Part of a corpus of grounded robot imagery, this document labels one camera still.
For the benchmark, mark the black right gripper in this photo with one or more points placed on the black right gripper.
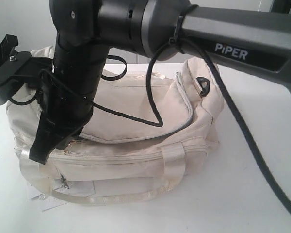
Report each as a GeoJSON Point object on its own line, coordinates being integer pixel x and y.
{"type": "Point", "coordinates": [69, 88]}

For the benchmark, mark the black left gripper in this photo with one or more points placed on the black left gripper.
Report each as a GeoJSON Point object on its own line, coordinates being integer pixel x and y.
{"type": "Point", "coordinates": [7, 47]}

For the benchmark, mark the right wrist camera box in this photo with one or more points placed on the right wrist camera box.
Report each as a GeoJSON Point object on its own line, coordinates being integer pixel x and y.
{"type": "Point", "coordinates": [24, 68]}

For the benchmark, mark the cream fabric duffel bag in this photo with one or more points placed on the cream fabric duffel bag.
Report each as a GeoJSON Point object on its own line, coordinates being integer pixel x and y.
{"type": "Point", "coordinates": [116, 160]}

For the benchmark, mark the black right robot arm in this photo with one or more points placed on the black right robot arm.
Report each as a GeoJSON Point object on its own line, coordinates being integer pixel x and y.
{"type": "Point", "coordinates": [257, 43]}

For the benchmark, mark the white paper hang tag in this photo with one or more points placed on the white paper hang tag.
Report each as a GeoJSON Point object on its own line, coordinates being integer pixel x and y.
{"type": "Point", "coordinates": [45, 202]}

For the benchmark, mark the gold key ring zipper pull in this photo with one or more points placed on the gold key ring zipper pull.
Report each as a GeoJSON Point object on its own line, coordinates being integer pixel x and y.
{"type": "Point", "coordinates": [72, 142]}

